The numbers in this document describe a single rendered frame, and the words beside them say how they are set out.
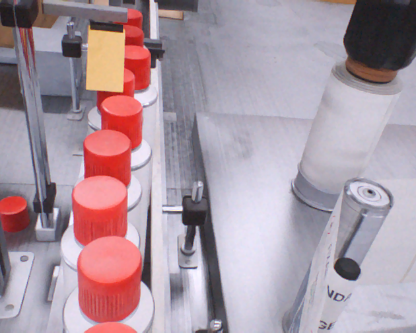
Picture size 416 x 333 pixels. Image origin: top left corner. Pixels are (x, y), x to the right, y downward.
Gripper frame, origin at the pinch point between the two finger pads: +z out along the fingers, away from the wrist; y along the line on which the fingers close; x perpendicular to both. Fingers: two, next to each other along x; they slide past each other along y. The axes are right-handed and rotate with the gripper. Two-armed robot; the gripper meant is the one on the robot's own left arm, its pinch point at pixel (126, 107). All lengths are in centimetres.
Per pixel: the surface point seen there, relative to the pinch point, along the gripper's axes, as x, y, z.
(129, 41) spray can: -17.0, 0.5, -4.5
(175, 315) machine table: -13.9, 6.7, 25.2
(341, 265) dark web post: -38.2, 14.0, 14.4
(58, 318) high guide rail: -28.7, -3.8, 20.2
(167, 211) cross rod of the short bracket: -11.9, 5.4, 13.7
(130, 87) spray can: -24.3, 0.8, 1.7
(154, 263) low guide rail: -18.9, 3.8, 18.3
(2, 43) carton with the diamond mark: 31.8, -25.4, -15.8
